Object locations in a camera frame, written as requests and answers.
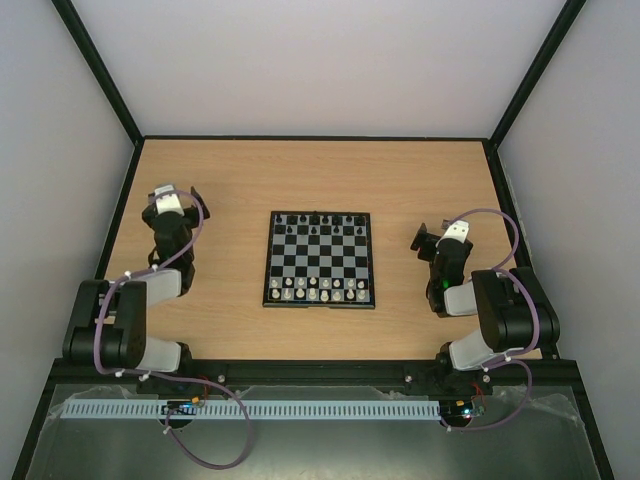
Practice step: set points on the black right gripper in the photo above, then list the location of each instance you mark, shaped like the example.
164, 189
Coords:
425, 242

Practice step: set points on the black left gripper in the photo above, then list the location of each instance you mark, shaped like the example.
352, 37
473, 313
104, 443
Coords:
197, 216

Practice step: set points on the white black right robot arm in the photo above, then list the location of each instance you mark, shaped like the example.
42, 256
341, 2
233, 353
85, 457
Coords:
514, 313

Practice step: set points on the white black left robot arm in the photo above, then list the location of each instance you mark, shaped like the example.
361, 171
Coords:
107, 329

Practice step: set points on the black and silver chessboard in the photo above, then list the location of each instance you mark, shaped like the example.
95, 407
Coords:
339, 256

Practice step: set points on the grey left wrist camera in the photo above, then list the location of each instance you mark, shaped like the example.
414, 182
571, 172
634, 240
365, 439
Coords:
165, 199

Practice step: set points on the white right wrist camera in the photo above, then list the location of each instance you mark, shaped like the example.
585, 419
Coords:
457, 230

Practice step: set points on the black aluminium frame rail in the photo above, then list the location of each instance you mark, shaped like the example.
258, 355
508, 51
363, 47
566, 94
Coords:
386, 373

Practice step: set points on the light blue slotted cable duct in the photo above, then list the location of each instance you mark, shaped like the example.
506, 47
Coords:
121, 409

